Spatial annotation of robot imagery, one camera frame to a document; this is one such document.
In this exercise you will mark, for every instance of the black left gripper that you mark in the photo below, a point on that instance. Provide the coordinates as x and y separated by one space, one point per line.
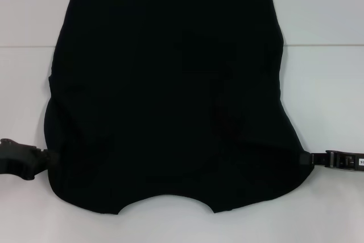
17 157

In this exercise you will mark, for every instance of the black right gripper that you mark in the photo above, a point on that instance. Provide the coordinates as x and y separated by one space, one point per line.
360 166

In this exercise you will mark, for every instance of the black t-shirt with white print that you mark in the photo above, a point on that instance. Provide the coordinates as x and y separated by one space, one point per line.
170 69

